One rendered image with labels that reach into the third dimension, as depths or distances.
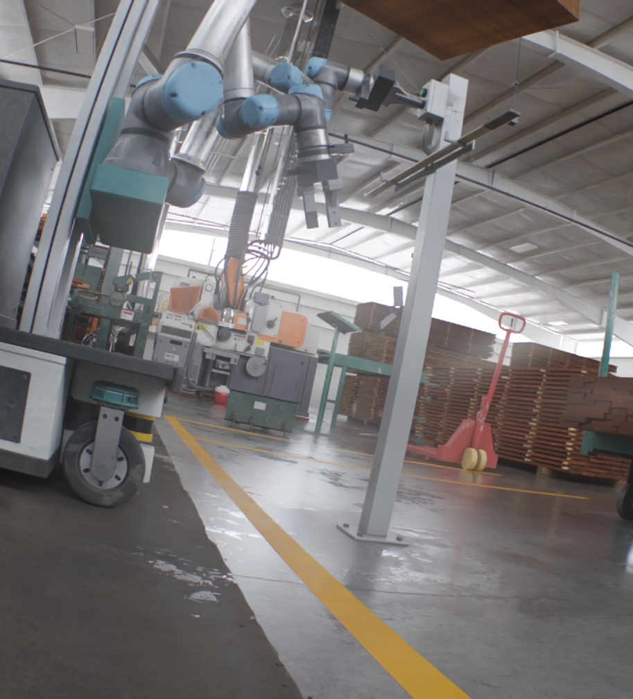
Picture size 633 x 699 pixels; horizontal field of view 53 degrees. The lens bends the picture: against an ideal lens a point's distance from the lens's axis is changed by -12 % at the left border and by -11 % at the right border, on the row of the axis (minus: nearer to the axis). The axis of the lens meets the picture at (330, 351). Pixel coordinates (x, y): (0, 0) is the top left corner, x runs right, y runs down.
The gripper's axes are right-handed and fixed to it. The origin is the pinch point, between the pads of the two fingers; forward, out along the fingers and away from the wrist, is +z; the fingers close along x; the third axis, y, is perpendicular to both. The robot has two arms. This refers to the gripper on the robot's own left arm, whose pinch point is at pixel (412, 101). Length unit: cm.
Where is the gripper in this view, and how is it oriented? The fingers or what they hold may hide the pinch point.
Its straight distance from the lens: 196.1
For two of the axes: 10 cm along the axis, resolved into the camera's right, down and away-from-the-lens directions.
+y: 0.4, -8.7, 5.0
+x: -3.5, 4.5, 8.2
